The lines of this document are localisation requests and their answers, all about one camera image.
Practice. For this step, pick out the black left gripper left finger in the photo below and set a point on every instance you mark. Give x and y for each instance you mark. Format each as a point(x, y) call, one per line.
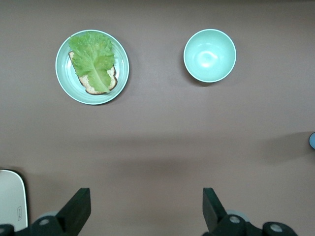
point(76, 211)

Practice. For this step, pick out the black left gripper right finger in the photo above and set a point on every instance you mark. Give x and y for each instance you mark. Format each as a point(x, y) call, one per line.
point(214, 214)

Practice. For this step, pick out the blue plastic cup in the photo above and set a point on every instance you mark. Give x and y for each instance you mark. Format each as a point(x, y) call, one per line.
point(312, 140)

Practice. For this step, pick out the toasted bread slice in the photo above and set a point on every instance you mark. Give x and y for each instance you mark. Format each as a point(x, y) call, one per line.
point(86, 84)

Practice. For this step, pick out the mint green plate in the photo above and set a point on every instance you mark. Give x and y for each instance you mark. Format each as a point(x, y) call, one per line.
point(62, 73)

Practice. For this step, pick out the green lettuce leaf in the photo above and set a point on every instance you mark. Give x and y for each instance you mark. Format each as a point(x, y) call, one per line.
point(91, 56)

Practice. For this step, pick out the mint green bowl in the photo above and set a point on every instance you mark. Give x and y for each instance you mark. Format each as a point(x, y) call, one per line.
point(209, 56)

